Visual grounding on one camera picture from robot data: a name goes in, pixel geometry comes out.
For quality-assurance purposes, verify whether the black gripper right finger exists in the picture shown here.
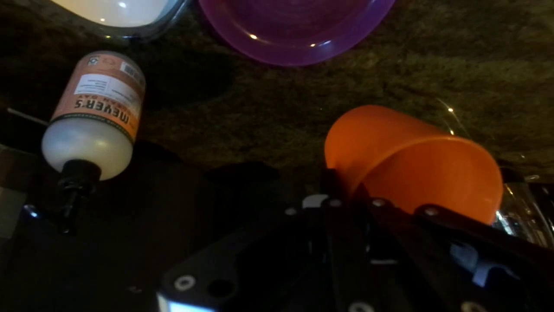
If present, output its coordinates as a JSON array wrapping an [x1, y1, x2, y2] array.
[[353, 183, 554, 312]]

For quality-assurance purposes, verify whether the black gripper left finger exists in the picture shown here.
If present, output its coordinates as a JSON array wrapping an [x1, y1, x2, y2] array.
[[318, 166, 363, 312]]

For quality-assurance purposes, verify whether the orange plastic cup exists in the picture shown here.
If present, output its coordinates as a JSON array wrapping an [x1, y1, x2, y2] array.
[[322, 103, 505, 226]]

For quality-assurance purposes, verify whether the pink purple plastic plate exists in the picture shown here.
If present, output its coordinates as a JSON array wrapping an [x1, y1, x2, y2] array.
[[195, 0, 398, 69]]

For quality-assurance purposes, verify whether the soap bottle with orange label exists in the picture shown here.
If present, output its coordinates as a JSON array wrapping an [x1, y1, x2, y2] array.
[[40, 48, 147, 233]]

